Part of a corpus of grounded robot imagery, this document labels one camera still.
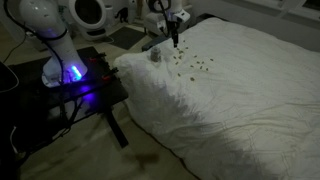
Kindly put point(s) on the white armchair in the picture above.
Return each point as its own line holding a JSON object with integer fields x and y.
{"x": 151, "y": 20}

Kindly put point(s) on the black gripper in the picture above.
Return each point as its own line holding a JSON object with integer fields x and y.
{"x": 174, "y": 29}

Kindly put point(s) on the white round litter box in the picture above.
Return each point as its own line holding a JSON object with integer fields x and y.
{"x": 103, "y": 16}

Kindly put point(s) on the tan scratching post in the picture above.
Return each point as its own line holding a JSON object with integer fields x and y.
{"x": 139, "y": 8}

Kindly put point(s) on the white bed duvet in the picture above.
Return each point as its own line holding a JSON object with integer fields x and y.
{"x": 233, "y": 100}

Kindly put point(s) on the black robot table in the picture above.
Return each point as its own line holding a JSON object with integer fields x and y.
{"x": 100, "y": 90}

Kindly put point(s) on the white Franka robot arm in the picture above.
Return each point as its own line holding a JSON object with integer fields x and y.
{"x": 50, "y": 20}

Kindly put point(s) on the black cat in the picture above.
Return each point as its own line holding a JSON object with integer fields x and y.
{"x": 122, "y": 14}

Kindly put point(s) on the small grey cup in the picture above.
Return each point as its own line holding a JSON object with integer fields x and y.
{"x": 155, "y": 55}

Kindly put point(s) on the dark floor mat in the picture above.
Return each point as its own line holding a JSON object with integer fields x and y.
{"x": 125, "y": 37}

